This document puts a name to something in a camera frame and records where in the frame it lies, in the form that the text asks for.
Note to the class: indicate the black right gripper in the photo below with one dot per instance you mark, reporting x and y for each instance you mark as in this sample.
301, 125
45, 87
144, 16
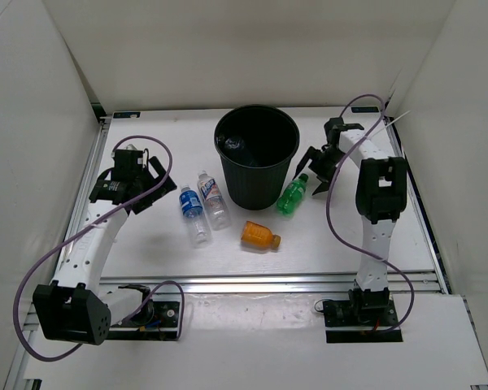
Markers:
326, 177

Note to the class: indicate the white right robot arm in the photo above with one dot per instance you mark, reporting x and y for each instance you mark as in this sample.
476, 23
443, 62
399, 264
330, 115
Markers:
380, 197

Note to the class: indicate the aluminium right side rail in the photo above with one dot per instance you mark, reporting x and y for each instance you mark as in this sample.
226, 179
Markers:
419, 207

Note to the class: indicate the clear unlabelled plastic bottle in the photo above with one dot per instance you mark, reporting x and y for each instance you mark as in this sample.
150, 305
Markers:
232, 144

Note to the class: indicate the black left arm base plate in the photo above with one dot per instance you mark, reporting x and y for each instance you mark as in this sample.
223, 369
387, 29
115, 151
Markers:
162, 326

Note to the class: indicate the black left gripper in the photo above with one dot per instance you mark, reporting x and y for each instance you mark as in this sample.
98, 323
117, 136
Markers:
147, 201

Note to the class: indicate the white orange label bottle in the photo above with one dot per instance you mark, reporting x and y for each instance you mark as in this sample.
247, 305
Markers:
213, 202

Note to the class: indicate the aluminium left side rail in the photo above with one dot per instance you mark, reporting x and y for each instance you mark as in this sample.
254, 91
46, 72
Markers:
102, 117

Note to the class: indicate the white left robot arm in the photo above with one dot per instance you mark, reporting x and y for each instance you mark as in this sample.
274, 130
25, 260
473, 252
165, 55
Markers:
71, 307

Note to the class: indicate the green soda bottle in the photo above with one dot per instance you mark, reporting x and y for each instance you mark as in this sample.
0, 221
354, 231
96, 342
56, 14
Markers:
292, 196

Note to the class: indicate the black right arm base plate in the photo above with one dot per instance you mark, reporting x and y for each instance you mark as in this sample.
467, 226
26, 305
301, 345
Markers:
344, 327

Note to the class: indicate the black plastic waste bin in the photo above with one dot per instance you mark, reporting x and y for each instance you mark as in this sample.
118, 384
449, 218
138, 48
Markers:
255, 176

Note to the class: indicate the blue label water bottle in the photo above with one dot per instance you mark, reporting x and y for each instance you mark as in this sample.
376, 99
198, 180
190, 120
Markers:
194, 217

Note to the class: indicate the orange juice bottle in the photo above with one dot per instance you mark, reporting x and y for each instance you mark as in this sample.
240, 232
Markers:
258, 238

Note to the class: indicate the aluminium front table rail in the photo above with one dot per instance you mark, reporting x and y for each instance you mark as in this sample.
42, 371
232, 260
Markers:
423, 282

